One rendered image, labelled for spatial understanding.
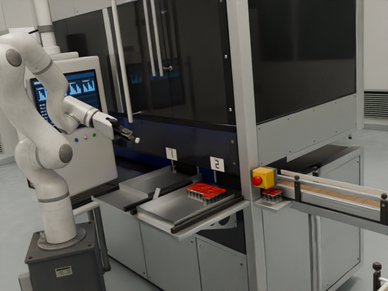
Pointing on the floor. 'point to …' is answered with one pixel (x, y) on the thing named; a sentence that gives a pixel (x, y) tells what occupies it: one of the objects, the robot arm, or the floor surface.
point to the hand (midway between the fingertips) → (127, 134)
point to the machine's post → (246, 138)
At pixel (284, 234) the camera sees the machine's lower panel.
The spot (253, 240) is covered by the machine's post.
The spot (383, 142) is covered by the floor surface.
